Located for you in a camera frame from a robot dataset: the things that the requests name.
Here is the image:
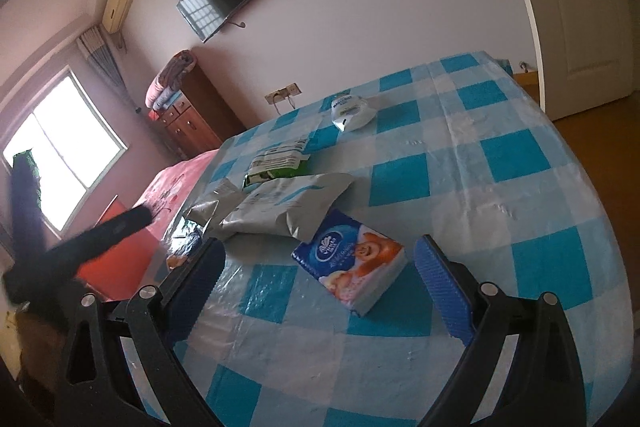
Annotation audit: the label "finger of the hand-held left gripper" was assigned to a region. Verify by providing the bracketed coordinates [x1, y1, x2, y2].
[11, 149, 56, 265]
[47, 206, 152, 275]

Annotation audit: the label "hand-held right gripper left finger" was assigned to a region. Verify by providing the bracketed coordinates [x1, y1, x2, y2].
[55, 237, 228, 427]

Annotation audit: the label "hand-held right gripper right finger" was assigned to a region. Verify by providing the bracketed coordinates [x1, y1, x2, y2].
[414, 234, 586, 427]

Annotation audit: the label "red plastic bin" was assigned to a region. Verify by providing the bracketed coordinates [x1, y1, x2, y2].
[75, 194, 166, 303]

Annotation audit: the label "blue and orange tissue pack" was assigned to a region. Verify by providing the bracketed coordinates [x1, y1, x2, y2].
[166, 227, 206, 269]

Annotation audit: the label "blue tissue pack baby print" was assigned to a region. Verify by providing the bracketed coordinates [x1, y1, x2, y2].
[291, 208, 407, 318]

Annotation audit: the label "window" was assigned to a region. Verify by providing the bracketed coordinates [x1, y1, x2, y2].
[2, 67, 128, 230]

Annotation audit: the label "grey mailer bag with label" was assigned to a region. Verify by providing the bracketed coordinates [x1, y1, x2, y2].
[186, 179, 237, 224]

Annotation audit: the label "pink bedsheet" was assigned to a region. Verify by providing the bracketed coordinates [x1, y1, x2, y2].
[132, 149, 221, 243]

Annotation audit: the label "pale grey mailer bag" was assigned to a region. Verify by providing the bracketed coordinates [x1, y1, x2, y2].
[219, 173, 355, 242]

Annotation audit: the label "blue checked tablecloth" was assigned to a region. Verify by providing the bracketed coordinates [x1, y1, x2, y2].
[120, 51, 636, 427]

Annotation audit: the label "green and white snack bag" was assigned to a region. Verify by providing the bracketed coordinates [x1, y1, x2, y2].
[243, 138, 311, 190]

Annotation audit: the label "wooden cabinet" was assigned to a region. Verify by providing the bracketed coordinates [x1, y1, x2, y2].
[150, 64, 246, 158]

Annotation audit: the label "grey curtain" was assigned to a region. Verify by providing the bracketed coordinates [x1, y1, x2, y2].
[77, 27, 141, 112]

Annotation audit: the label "folded blankets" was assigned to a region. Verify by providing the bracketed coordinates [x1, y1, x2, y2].
[145, 49, 197, 110]

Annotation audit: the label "white wipes pack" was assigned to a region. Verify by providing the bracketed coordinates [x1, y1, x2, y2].
[331, 93, 375, 132]

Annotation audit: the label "white door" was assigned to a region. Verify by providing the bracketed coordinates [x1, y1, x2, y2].
[487, 0, 640, 122]

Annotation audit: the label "wall power sockets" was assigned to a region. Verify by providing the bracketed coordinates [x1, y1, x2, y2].
[265, 83, 302, 104]

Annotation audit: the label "wall air conditioner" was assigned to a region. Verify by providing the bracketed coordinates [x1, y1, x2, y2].
[101, 0, 138, 32]

